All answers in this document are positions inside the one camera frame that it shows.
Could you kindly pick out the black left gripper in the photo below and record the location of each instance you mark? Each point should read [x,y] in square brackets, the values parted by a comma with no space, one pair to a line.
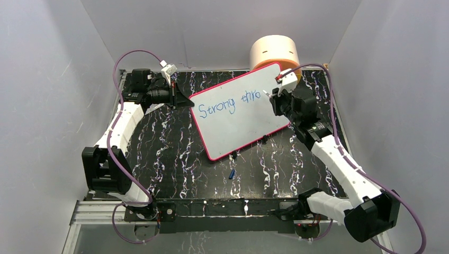
[179,99]

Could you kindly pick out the white printed label card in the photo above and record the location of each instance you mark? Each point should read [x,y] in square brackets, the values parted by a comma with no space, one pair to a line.
[153,108]

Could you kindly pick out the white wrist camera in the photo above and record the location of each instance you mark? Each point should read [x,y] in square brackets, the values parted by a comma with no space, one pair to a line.
[287,81]
[167,70]

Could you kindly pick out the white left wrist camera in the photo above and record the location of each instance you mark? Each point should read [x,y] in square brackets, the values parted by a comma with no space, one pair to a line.
[167,70]

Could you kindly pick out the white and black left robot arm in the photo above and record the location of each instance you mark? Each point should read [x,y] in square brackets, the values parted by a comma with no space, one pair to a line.
[105,165]

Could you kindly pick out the pink-framed whiteboard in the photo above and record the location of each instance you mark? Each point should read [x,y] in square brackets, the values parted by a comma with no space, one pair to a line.
[237,112]

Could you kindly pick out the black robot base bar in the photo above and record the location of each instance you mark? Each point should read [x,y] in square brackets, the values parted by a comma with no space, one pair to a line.
[280,215]

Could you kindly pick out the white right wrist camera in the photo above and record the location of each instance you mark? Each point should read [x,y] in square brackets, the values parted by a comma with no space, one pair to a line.
[287,81]

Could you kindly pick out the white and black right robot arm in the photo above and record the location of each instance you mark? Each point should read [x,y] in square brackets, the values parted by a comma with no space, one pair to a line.
[368,210]

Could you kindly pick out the white whiteboard marker pen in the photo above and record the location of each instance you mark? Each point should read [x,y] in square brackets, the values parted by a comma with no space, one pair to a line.
[269,95]

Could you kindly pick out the cream and orange cylinder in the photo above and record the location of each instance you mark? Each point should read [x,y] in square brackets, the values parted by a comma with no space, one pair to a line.
[274,48]

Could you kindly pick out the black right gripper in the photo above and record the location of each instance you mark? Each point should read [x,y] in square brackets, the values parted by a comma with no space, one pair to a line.
[275,100]

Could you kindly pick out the black whiteboard stand clip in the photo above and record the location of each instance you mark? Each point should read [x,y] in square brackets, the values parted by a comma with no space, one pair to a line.
[264,139]
[234,155]

